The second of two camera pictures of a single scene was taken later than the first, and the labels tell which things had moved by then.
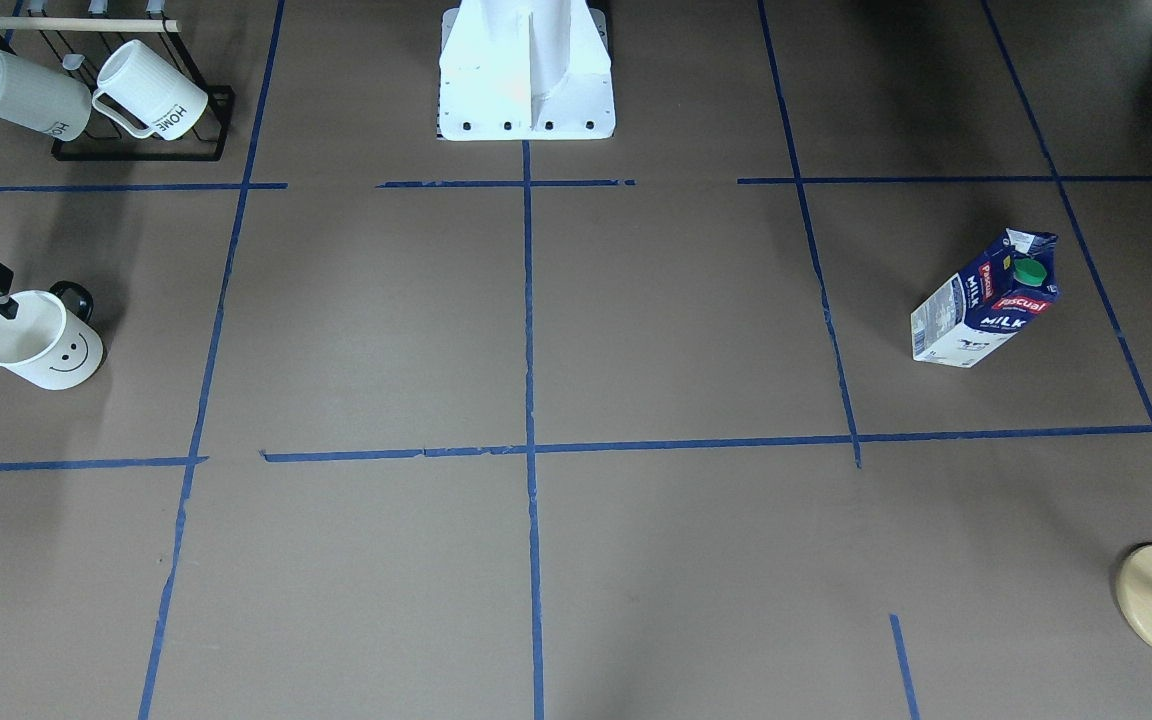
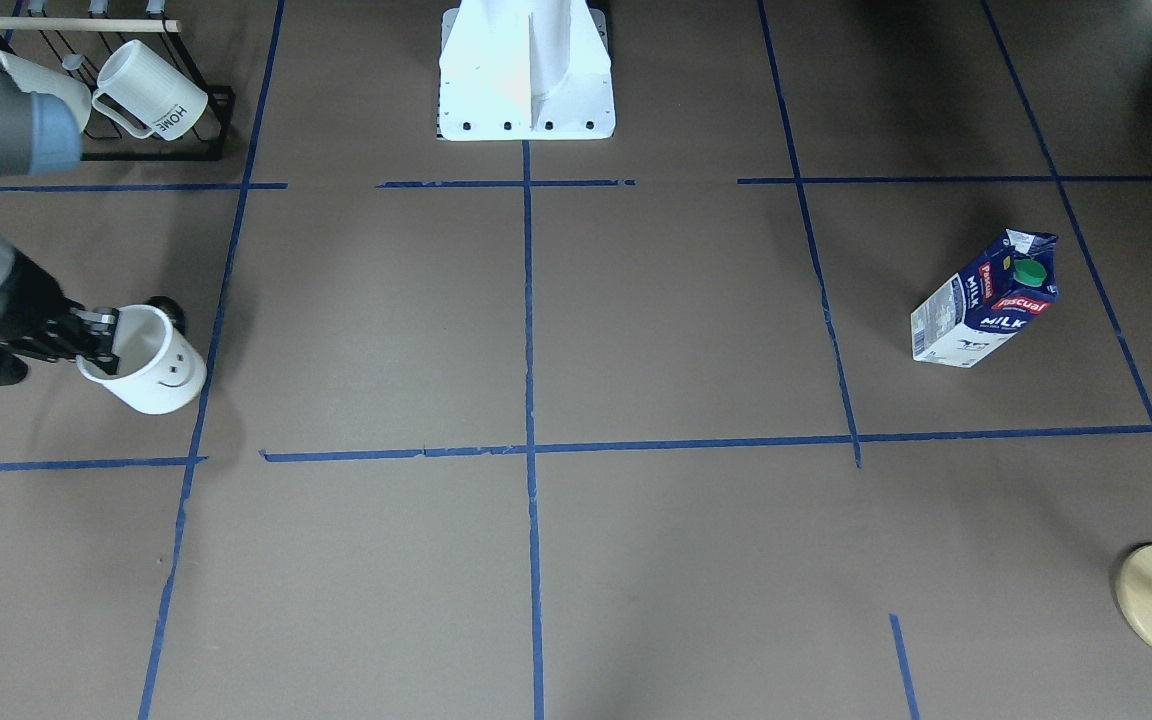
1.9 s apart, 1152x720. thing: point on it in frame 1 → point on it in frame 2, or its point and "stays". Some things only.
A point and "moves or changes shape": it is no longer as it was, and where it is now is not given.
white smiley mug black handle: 49,341 moves or changes shape
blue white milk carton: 1000,295 stays
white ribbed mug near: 138,94 stays
